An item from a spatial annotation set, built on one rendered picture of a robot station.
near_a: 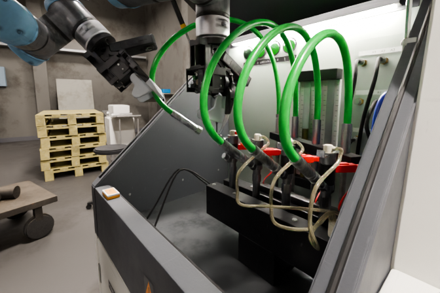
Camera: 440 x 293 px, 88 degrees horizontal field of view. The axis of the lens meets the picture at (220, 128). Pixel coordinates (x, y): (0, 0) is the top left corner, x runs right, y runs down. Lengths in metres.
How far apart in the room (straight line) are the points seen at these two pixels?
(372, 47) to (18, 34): 0.76
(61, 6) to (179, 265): 0.62
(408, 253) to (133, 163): 0.69
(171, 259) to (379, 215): 0.30
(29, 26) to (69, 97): 7.41
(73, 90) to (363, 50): 7.73
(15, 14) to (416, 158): 0.68
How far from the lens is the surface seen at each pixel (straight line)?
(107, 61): 0.62
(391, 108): 0.42
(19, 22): 0.57
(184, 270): 0.41
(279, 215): 0.49
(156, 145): 0.81
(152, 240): 0.48
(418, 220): 0.42
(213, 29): 0.52
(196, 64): 0.51
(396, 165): 0.36
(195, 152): 0.91
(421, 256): 0.42
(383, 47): 0.71
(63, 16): 0.71
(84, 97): 7.98
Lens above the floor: 1.21
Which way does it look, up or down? 8 degrees down
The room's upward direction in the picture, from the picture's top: straight up
